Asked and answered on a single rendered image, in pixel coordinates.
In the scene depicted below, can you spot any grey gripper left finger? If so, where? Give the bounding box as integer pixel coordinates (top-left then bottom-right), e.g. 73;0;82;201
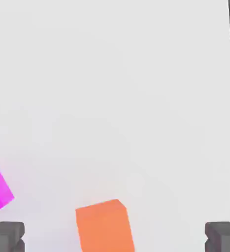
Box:
0;221;26;252

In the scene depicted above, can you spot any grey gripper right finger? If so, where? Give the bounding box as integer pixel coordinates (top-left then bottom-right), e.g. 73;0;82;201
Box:
204;221;230;252

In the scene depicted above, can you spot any small orange cube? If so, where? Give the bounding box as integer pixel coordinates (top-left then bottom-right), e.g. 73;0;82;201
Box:
75;198;136;252

